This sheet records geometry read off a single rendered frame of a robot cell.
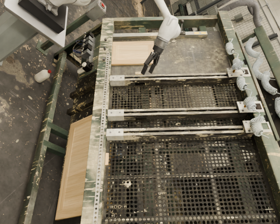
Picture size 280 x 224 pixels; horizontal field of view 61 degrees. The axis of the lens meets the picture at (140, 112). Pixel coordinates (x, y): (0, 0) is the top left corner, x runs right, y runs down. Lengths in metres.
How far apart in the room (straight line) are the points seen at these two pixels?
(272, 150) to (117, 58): 1.49
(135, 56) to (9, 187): 1.57
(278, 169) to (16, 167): 2.03
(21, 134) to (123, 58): 1.17
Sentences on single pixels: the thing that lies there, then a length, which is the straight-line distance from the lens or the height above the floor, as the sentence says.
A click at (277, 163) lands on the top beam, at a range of 1.84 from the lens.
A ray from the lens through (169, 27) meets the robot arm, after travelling 1.67.
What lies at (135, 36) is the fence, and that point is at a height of 1.09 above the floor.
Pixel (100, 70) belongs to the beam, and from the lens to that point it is 2.19.
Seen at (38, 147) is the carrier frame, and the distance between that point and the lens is 2.35.
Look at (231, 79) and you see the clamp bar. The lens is 2.21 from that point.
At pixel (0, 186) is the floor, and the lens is 2.28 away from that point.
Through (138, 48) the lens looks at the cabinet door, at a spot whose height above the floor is 1.10.
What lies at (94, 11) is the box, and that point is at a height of 0.86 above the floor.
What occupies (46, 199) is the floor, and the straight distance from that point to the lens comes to 2.49.
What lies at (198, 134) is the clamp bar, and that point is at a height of 1.47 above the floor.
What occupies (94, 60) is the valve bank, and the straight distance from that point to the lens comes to 2.34.
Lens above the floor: 1.98
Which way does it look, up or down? 27 degrees down
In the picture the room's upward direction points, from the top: 68 degrees clockwise
